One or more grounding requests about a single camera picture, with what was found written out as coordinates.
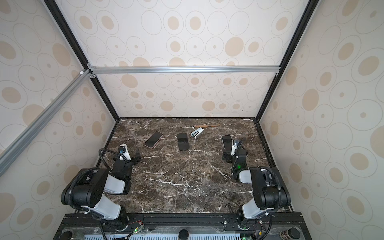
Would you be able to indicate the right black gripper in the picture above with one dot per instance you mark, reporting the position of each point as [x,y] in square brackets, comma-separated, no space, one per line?
[228,155]

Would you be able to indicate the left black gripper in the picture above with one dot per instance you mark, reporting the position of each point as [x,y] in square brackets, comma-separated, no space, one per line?
[138,159]

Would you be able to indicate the light blue phone case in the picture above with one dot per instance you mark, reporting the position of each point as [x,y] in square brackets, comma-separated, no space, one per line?
[227,142]

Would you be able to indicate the black phone case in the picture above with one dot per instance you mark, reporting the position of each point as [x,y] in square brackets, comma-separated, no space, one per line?
[183,141]

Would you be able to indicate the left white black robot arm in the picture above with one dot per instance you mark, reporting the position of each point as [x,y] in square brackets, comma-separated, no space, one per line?
[86,192]

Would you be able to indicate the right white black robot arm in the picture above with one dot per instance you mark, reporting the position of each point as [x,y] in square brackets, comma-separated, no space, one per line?
[270,193]

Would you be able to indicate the white stapler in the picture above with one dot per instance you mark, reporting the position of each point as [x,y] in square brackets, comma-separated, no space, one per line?
[197,132]

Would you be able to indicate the black knob centre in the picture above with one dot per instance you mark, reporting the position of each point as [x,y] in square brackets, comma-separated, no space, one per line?
[183,235]

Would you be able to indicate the round button right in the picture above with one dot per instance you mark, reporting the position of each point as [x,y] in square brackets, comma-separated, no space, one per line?
[290,234]

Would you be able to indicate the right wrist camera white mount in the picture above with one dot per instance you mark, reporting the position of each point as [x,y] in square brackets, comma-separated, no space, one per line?
[235,145]

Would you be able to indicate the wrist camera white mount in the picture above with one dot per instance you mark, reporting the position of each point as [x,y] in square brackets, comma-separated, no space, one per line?
[124,153]
[235,145]

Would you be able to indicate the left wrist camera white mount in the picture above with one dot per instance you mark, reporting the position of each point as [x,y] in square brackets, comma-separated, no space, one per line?
[124,153]

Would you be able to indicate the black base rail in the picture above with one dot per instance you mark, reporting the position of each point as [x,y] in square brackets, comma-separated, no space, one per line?
[204,226]

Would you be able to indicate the horizontal aluminium rail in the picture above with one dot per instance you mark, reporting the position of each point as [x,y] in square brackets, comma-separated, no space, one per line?
[185,69]

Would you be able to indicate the diagonal aluminium rail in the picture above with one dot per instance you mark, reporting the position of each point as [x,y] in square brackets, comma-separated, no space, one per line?
[25,138]

